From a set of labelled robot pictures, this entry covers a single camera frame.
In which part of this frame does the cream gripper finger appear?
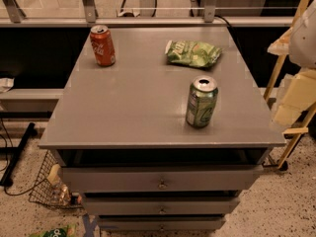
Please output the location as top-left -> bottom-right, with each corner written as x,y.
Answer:
270,68 -> 316,130
268,27 -> 293,55

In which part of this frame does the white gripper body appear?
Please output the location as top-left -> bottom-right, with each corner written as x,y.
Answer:
289,1 -> 316,69

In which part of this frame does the green soda can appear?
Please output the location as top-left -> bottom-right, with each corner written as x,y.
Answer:
186,75 -> 218,127

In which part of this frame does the green jalapeno chip bag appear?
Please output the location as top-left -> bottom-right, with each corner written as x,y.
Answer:
165,40 -> 222,68

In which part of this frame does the orange soda can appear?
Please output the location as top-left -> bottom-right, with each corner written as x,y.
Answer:
90,25 -> 116,66

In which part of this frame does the green snack bag on floor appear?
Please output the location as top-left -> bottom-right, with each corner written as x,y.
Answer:
29,224 -> 76,237

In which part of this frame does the top grey drawer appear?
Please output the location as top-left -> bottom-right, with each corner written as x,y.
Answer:
61,165 -> 263,193

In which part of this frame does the grey drawer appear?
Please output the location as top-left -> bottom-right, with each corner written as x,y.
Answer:
83,197 -> 240,215
61,165 -> 263,193
98,217 -> 225,231

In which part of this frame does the bottom grey drawer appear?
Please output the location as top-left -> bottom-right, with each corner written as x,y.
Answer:
98,217 -> 225,231

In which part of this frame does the grey drawer cabinet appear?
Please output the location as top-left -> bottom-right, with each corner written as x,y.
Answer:
40,27 -> 284,220

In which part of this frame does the middle grey drawer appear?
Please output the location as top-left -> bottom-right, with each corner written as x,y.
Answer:
83,197 -> 240,215

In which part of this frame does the plastic bottle in basket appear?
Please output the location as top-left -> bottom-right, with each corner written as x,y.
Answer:
51,183 -> 71,205

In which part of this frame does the white crumpled paper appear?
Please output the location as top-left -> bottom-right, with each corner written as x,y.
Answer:
0,78 -> 14,93

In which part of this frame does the black floor stand bar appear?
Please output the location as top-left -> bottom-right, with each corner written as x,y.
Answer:
0,122 -> 38,188

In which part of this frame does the yellow wooden ladder frame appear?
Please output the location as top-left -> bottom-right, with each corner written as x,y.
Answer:
264,0 -> 316,171

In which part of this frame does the wire mesh basket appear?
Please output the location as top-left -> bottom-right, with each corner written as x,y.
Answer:
29,151 -> 82,209

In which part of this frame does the black cable on floor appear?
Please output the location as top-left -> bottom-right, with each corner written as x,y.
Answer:
0,117 -> 50,197

